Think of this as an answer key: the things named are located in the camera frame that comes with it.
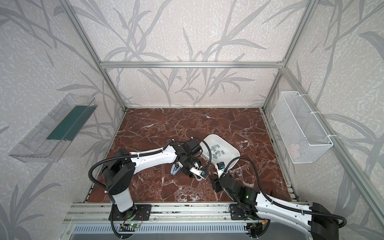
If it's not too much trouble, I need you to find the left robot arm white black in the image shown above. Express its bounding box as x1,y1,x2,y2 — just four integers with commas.
88,139,209,213

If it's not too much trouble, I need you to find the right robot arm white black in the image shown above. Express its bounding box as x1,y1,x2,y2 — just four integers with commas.
210,174,339,240

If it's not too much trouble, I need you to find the blue staple remover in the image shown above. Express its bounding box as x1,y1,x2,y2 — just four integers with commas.
171,163,182,176

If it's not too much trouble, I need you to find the grey staple strips pile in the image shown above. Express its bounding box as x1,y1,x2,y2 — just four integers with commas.
210,144,225,159

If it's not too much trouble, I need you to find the white plastic tray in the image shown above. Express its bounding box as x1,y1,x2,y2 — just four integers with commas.
204,134,240,170

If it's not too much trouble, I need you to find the pink item in basket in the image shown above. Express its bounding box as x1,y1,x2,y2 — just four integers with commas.
288,144,301,160

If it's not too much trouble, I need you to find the green circuit board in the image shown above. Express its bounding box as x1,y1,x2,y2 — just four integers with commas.
120,223,142,232

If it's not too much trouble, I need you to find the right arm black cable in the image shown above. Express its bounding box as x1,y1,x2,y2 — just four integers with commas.
223,156,348,229

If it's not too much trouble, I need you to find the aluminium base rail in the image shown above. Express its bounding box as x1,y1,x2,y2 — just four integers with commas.
62,202,316,224

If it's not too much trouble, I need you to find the white wire mesh basket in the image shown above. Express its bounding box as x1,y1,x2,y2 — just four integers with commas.
272,91,333,164

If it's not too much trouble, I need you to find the aluminium cage frame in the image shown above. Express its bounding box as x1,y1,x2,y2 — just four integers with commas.
60,1,384,223

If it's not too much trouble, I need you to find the clear plastic wall bin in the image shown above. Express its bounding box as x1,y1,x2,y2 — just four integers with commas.
9,94,98,163

